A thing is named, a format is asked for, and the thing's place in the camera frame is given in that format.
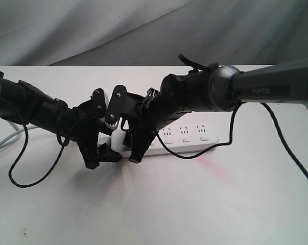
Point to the grey backdrop cloth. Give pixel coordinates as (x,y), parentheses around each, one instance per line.
(151,33)

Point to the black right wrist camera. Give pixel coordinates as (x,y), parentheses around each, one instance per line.
(116,106)

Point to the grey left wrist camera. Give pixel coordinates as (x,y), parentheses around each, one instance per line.
(100,101)

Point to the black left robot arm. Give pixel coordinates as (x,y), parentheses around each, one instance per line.
(22,103)

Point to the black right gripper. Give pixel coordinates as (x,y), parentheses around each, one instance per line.
(144,116)

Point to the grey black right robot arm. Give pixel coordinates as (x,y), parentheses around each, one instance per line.
(214,89)

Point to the white five-outlet power strip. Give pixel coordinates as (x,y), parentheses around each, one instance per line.
(178,137)

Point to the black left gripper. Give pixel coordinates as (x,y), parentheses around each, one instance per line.
(79,124)

